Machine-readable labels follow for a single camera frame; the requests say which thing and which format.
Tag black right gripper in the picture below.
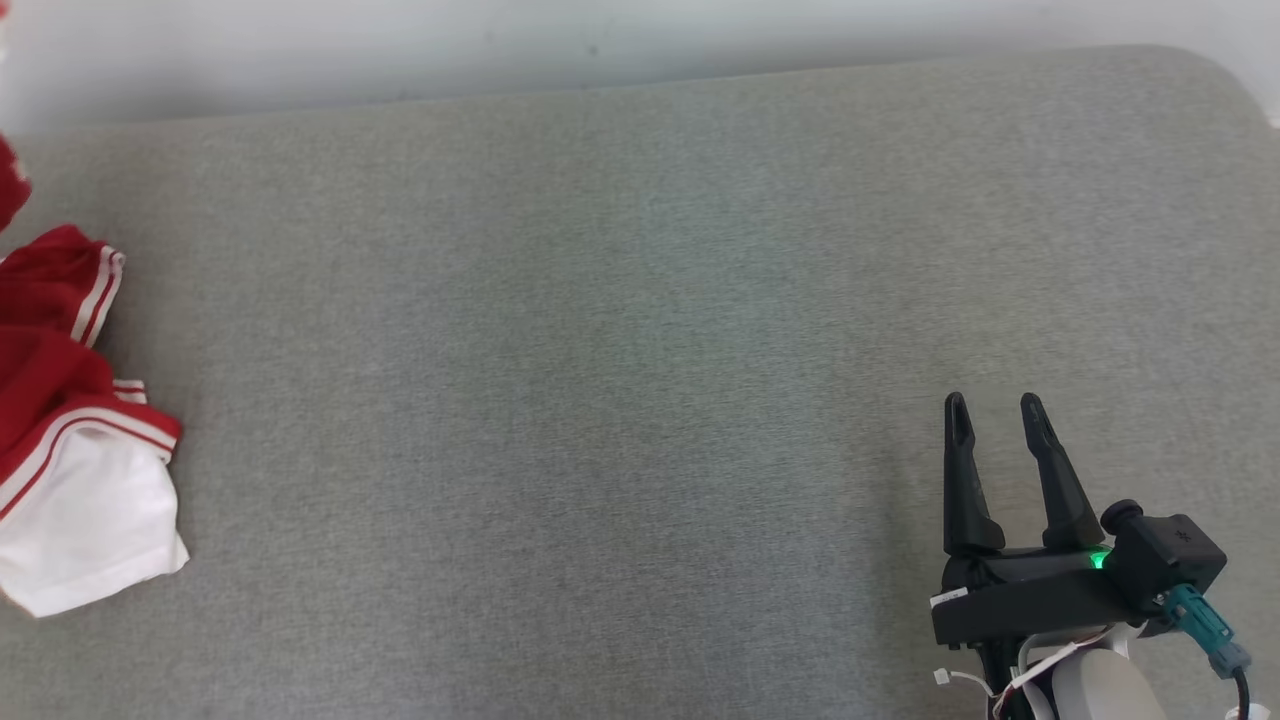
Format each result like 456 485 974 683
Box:
930 392 1143 651

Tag red white basketball jersey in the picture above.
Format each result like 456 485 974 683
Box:
0 224 191 619

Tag thin red white wires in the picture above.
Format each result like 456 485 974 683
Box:
933 628 1113 720

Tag black cable teal connector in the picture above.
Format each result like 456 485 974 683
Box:
1160 585 1257 720

